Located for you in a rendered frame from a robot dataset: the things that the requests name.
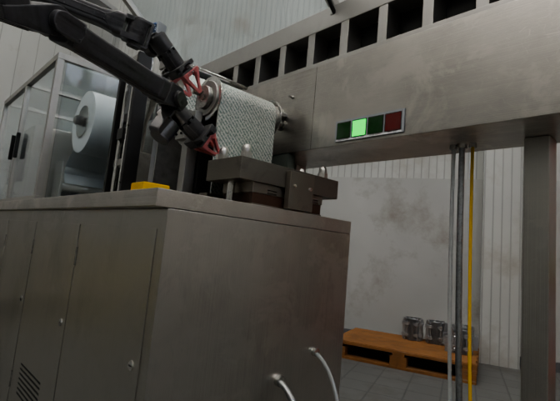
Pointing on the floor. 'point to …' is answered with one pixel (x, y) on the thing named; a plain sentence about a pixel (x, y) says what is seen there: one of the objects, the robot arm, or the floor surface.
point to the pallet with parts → (413, 347)
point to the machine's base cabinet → (167, 307)
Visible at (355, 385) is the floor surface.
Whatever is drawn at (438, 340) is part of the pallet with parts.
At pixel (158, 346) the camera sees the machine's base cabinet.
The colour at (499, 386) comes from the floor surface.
